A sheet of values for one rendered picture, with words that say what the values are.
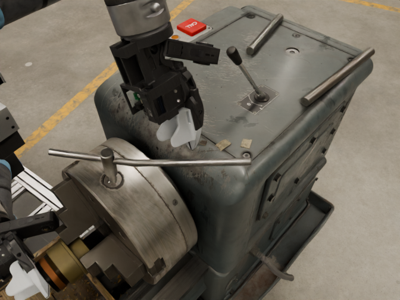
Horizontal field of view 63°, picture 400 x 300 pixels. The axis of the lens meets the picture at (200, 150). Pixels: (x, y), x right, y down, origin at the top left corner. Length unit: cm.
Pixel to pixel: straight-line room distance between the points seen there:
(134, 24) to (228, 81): 39
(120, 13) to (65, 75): 268
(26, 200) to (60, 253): 132
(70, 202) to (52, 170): 167
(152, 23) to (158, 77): 8
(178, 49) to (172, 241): 36
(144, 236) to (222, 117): 28
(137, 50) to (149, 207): 29
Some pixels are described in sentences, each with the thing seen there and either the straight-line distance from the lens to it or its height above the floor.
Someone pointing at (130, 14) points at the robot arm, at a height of 154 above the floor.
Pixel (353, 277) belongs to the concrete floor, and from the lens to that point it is 200.
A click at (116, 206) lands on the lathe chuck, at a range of 60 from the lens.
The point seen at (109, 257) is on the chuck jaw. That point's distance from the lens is 69.
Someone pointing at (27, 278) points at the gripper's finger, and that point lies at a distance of 71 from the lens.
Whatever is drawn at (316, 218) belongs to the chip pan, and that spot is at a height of 54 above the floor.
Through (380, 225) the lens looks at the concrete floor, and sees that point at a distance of 221.
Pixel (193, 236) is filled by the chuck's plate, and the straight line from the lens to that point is 69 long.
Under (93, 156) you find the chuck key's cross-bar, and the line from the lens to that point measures 57.
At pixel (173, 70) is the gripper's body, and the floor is 145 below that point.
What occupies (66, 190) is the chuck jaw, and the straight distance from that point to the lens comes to 70.
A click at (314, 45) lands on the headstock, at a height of 126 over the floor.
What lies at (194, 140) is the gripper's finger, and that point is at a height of 133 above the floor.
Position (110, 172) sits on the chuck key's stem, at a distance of 58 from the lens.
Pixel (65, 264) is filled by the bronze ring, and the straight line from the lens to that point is 70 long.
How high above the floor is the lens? 173
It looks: 50 degrees down
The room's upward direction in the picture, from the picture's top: straight up
